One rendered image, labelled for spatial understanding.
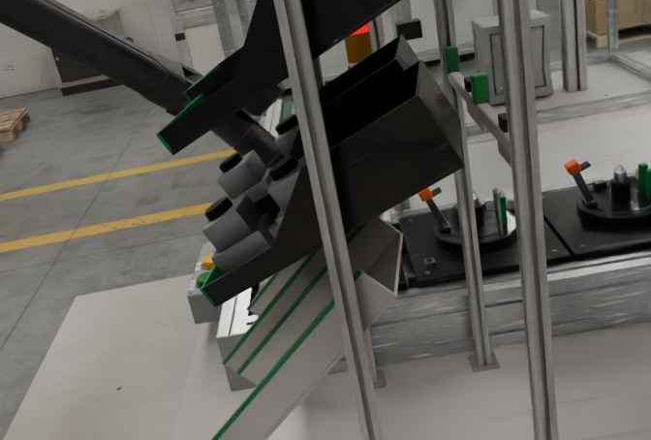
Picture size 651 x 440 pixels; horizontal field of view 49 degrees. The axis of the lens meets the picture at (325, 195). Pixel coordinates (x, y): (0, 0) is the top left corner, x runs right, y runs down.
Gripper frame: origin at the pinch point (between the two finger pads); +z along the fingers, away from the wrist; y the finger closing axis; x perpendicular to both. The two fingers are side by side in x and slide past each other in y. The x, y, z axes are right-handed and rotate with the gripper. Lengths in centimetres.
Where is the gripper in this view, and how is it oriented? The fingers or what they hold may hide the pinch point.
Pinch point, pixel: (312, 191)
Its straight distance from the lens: 115.4
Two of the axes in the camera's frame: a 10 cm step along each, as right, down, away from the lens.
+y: -0.3, -3.6, 9.3
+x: -6.7, 7.0, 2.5
